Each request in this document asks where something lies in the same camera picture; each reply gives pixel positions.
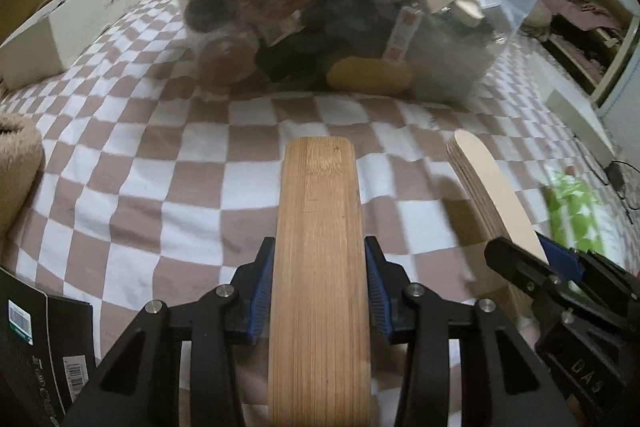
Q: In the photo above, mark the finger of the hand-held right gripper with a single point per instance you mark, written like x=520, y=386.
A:
x=562, y=259
x=515, y=262

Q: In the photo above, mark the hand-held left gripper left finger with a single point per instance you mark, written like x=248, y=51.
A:
x=261, y=292

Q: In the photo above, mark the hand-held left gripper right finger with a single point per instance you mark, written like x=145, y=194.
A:
x=377, y=297

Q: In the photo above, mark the green dotted white packet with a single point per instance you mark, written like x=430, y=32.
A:
x=575, y=212

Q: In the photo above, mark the bamboo board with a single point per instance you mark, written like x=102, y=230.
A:
x=320, y=257

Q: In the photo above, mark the rounded wooden stick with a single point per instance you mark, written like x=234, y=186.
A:
x=492, y=192

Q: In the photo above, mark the clear plastic storage bin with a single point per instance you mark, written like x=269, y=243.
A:
x=450, y=57

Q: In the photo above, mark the black power adapter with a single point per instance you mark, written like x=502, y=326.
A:
x=616, y=179

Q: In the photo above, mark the white long box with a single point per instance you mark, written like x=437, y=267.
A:
x=570, y=107

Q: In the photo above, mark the cream wardrobe shelf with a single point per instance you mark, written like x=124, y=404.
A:
x=615, y=67

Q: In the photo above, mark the yellow sponge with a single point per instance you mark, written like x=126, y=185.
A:
x=370, y=74

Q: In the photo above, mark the black box with barcode labels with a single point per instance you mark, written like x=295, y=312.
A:
x=45, y=382

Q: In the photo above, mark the pink clothes pile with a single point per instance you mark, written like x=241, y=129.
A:
x=585, y=7

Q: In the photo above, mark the beige fleece cloth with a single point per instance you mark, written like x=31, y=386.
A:
x=17, y=157

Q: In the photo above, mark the white shoebox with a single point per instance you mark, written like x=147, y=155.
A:
x=65, y=32

